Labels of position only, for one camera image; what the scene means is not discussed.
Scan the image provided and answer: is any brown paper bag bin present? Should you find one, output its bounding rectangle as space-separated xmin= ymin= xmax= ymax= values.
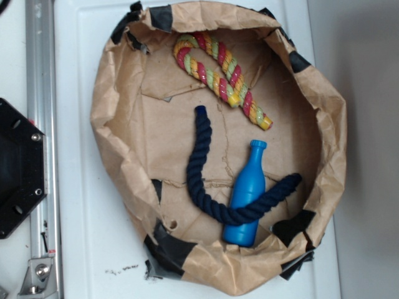
xmin=90 ymin=1 xmax=347 ymax=296

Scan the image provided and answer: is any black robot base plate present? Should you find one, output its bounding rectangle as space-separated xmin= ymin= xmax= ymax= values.
xmin=1 ymin=98 xmax=46 ymax=240

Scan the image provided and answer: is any metal corner bracket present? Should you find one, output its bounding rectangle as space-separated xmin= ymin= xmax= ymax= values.
xmin=17 ymin=257 xmax=57 ymax=298

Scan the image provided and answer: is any red yellow green rope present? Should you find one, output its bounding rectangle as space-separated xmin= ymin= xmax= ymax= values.
xmin=173 ymin=32 xmax=274 ymax=131

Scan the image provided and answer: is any dark navy rope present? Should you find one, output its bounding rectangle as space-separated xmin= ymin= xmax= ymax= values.
xmin=186 ymin=105 xmax=303 ymax=226

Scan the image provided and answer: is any aluminium extrusion rail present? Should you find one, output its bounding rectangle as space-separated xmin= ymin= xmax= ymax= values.
xmin=26 ymin=1 xmax=64 ymax=298

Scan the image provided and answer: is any blue plastic bottle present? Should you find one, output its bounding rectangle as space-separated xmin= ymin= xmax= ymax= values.
xmin=223 ymin=140 xmax=267 ymax=247

